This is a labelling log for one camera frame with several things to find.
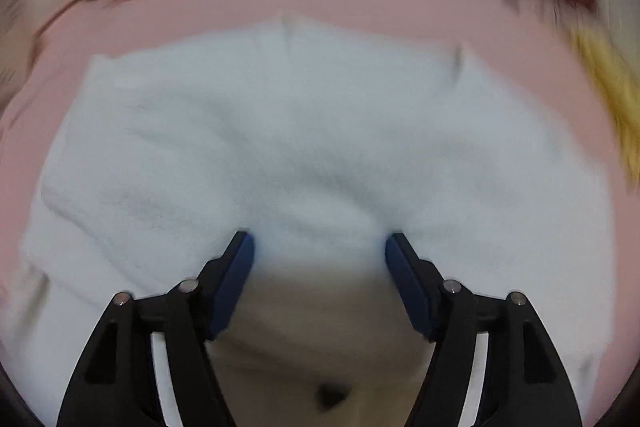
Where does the pink bed sheet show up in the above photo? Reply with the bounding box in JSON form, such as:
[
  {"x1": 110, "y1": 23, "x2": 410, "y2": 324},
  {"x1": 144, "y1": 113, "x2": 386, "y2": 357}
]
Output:
[{"x1": 1, "y1": 0, "x2": 639, "y2": 426}]

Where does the white fluffy cardigan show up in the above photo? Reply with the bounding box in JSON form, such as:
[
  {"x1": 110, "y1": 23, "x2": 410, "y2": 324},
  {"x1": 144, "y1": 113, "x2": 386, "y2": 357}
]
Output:
[{"x1": 2, "y1": 18, "x2": 615, "y2": 426}]

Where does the yellow patterned blanket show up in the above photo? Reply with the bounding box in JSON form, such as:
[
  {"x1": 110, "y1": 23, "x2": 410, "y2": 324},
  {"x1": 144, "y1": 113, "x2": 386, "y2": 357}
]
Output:
[{"x1": 570, "y1": 26, "x2": 640, "y2": 189}]

